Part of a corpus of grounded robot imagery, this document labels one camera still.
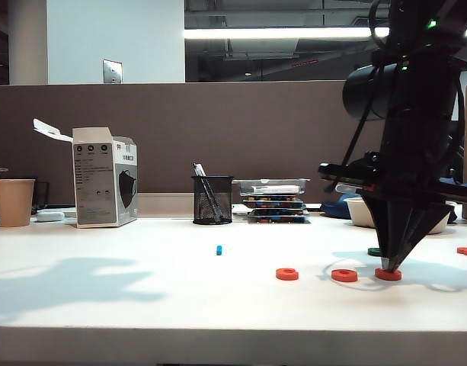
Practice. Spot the brown desk partition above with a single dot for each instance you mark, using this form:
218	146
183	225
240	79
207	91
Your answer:
180	137

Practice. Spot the white grey mask box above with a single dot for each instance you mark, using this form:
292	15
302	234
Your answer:
103	183

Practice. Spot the clear plastic box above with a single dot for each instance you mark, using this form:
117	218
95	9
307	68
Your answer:
271	187

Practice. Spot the brown paper cup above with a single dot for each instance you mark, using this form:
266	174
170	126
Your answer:
13	202

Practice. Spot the pen with silver clip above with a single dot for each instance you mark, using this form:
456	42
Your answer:
198	171

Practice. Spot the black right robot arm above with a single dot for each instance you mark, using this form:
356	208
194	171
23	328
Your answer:
427	95

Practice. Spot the small white case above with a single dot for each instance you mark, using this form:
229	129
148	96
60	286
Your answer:
50	216

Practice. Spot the orange letter O magnet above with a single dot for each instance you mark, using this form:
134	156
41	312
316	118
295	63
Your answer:
381	276
344	275

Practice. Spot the dark tinted glass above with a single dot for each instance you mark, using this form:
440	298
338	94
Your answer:
42	196

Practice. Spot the black mesh pen holder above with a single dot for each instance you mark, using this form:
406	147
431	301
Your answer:
212	202

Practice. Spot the green round letter magnet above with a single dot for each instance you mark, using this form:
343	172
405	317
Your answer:
373	251

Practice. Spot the beige pulp tray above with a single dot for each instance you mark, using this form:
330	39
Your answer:
357	211

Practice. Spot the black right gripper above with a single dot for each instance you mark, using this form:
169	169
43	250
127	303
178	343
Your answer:
416	164

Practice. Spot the flat teal magnet letter box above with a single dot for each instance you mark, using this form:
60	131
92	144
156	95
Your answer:
277	212
273	198
277	220
275	205

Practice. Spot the metal wall plate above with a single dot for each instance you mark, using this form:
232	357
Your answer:
112	71

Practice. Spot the orange letter C magnet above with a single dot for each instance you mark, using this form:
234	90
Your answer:
287	274

